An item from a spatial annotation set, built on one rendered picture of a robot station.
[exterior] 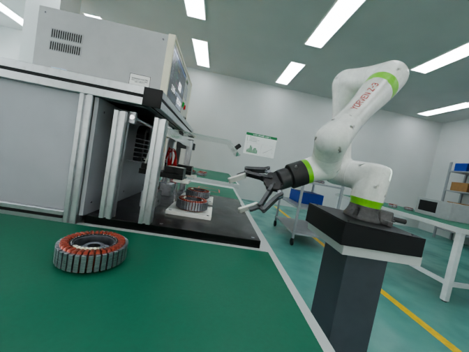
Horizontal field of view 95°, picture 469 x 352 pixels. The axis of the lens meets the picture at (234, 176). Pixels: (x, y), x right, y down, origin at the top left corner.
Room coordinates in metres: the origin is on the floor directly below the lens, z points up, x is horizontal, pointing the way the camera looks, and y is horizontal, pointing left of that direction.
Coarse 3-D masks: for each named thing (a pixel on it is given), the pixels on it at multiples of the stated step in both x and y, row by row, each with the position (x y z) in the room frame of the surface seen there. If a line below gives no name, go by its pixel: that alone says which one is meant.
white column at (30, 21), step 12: (36, 0) 3.44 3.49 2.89; (48, 0) 3.45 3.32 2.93; (60, 0) 3.47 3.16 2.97; (72, 0) 3.70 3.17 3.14; (24, 12) 3.42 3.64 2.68; (36, 12) 3.44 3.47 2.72; (72, 12) 3.73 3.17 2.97; (24, 24) 3.42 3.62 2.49; (36, 24) 3.44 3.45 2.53; (24, 36) 3.43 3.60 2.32; (24, 48) 3.43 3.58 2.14; (24, 60) 3.43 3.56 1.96
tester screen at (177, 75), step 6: (174, 48) 0.69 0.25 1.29; (174, 54) 0.70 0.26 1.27; (174, 60) 0.71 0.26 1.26; (174, 66) 0.72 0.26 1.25; (180, 66) 0.80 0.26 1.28; (174, 72) 0.74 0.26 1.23; (180, 72) 0.82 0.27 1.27; (174, 78) 0.75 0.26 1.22; (180, 78) 0.83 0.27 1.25; (174, 84) 0.76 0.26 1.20; (168, 96) 0.71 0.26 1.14; (174, 96) 0.79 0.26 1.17; (180, 96) 0.88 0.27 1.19
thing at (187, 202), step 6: (180, 198) 0.73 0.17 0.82; (186, 198) 0.78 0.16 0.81; (192, 198) 0.80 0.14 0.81; (198, 198) 0.80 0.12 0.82; (180, 204) 0.72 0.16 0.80; (186, 204) 0.72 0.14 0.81; (192, 204) 0.72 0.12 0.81; (198, 204) 0.72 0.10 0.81; (204, 204) 0.74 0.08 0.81; (186, 210) 0.72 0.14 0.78; (192, 210) 0.71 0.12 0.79; (198, 210) 0.72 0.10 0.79; (204, 210) 0.74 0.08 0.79
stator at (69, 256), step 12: (60, 240) 0.37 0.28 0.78; (72, 240) 0.37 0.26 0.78; (84, 240) 0.40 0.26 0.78; (96, 240) 0.41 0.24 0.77; (108, 240) 0.41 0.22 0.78; (120, 240) 0.40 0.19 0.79; (60, 252) 0.33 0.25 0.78; (72, 252) 0.33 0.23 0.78; (84, 252) 0.34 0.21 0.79; (96, 252) 0.34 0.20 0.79; (108, 252) 0.35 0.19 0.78; (120, 252) 0.37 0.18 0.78; (60, 264) 0.33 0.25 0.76; (72, 264) 0.33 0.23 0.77; (84, 264) 0.33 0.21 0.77; (96, 264) 0.34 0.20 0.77; (108, 264) 0.35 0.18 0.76
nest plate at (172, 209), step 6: (174, 204) 0.78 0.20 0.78; (168, 210) 0.69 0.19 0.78; (174, 210) 0.70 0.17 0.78; (180, 210) 0.71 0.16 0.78; (210, 210) 0.79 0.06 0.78; (186, 216) 0.69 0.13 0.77; (192, 216) 0.69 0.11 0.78; (198, 216) 0.70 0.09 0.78; (204, 216) 0.70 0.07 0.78; (210, 216) 0.71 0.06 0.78
